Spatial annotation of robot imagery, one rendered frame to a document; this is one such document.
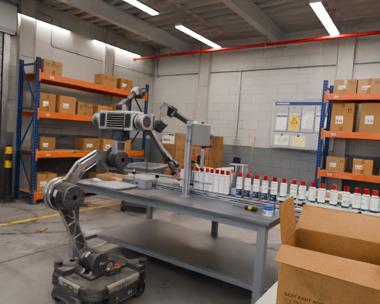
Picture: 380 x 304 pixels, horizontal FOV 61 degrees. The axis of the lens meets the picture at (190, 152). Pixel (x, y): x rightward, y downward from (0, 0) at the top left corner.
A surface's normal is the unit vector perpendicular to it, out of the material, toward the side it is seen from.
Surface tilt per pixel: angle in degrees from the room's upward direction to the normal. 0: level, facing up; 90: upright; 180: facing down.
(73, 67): 90
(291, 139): 89
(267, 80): 90
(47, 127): 90
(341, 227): 38
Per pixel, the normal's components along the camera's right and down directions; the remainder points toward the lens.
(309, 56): -0.57, 0.00
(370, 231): -0.24, -0.78
